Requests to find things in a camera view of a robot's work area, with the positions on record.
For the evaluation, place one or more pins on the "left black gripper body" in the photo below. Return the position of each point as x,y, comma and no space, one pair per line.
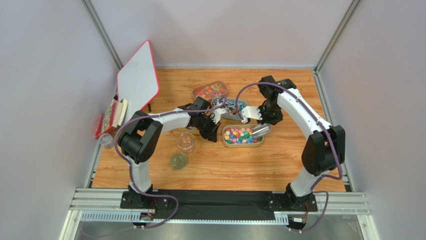
206,126

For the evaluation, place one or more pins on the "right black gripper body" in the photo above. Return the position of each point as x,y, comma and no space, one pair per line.
263,120

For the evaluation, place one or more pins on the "silver metal scoop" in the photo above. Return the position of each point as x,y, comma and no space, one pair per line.
261,130

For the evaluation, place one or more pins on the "clear plastic jar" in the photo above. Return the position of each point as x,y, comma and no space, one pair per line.
186,142

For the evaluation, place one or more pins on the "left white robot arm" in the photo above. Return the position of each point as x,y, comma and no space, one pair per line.
137,139

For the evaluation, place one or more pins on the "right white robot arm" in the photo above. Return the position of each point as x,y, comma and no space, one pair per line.
324,150

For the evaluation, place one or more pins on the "beige tray of star candies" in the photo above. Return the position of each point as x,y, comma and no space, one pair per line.
240,136

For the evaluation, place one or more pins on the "pink tray of gummy candies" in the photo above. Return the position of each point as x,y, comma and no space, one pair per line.
210,90

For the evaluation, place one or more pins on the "blue tray of lollipops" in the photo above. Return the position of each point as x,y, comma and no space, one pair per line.
231,105

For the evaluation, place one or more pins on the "gold metal jar lid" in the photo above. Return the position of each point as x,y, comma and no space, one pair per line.
179,161

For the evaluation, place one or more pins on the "white board with red edge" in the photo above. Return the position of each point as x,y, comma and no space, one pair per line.
137,81

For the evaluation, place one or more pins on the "stack of books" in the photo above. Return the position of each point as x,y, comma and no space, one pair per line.
112,118

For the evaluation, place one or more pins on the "small clear plastic cup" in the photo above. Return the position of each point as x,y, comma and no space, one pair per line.
106,140

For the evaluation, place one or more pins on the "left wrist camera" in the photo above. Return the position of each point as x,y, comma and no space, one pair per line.
217,115

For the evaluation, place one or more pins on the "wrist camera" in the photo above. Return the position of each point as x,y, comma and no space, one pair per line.
250,112
217,115

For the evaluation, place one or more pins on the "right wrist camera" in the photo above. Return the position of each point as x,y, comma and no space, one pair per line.
250,112

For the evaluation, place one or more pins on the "aluminium frame rail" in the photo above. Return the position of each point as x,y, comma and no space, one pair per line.
104,205

